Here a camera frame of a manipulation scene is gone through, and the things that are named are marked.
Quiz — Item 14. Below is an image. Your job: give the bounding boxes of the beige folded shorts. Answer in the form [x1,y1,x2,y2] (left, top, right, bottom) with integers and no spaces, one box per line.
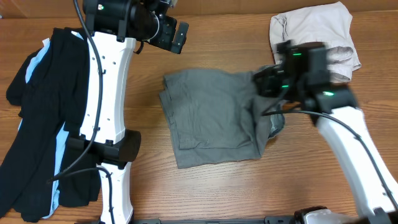
[269,2,361,83]

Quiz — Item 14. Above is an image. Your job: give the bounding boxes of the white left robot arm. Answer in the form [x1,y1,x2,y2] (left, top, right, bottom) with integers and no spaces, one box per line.
[68,0,189,223]

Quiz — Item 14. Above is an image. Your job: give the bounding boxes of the grey shorts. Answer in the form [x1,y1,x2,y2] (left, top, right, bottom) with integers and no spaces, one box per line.
[159,69,285,169]

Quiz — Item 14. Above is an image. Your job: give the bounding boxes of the black garment with blue stripes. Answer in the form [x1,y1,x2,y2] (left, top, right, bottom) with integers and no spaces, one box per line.
[1,27,101,223]

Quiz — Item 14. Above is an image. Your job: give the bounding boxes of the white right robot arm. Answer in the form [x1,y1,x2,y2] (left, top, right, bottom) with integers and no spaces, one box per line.
[254,41,397,223]

